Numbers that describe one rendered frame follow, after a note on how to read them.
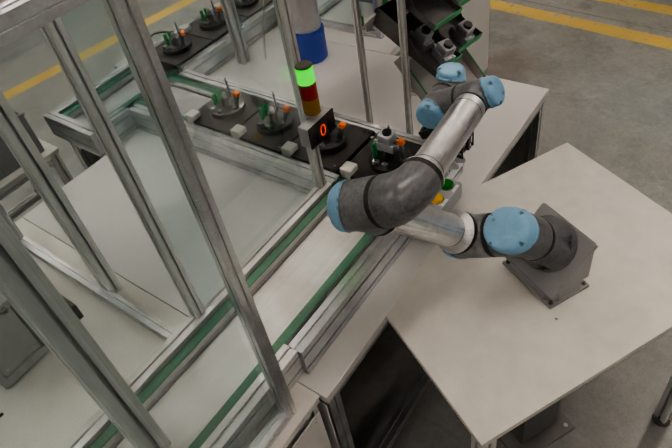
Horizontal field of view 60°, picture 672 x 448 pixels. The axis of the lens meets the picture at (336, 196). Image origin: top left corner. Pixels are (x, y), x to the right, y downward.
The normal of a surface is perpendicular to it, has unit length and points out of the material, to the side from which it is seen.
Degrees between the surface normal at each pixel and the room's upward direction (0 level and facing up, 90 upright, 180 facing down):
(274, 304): 0
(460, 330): 0
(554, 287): 45
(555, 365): 0
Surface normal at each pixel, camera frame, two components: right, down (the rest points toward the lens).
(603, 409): -0.15, -0.73
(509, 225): -0.63, -0.23
